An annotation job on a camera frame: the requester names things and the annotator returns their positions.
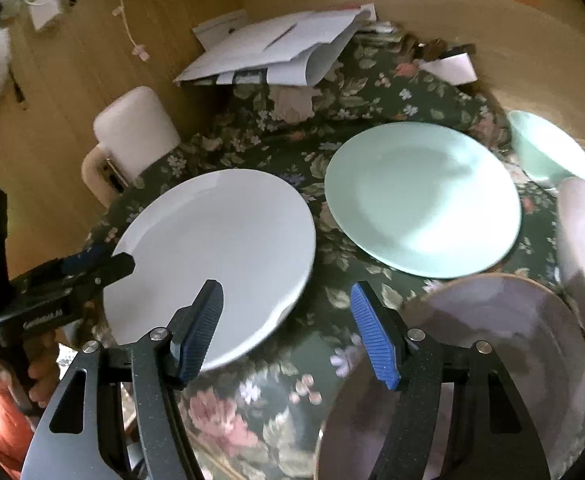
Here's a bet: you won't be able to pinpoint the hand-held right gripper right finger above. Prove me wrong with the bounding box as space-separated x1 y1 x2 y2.
350 281 553 480

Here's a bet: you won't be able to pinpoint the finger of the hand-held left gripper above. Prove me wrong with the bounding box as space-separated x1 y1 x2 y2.
60 250 108 276
90 254 136 288

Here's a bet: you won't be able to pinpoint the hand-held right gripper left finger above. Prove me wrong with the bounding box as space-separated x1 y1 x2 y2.
21 280 224 480

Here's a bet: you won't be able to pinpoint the white plate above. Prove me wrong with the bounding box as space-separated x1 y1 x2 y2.
103 169 317 372

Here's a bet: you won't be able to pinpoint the pale green bowl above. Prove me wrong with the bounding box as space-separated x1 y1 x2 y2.
507 110 585 191

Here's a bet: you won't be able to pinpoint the person's left forearm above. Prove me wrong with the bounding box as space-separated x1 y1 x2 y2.
0 380 38 471

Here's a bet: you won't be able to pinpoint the person's left hand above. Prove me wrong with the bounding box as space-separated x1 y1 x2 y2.
25 332 60 408

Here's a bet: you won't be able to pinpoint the dark floral tablecloth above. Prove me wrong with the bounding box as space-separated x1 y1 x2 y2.
80 35 585 480

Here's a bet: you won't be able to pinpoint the purple plate with gold rim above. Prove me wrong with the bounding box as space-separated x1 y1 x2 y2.
314 273 585 480

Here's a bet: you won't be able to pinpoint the pale pink jug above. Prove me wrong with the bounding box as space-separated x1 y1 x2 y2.
81 86 182 208

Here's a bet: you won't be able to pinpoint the pale green plate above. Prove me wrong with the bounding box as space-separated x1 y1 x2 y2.
324 121 522 279

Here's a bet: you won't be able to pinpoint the dark pen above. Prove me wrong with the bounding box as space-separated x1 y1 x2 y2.
10 67 27 111

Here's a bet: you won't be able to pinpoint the pale pink bowl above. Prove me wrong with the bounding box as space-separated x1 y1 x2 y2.
557 176 585 346

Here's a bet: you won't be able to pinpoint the white flat box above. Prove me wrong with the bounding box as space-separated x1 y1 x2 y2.
194 9 249 51

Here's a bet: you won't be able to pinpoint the white paper box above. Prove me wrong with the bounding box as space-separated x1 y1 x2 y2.
174 9 368 87

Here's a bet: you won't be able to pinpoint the brown clips in container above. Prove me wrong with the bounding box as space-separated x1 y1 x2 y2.
407 35 473 59

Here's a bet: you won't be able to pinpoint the white beaded cord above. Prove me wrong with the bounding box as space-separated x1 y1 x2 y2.
105 0 150 63

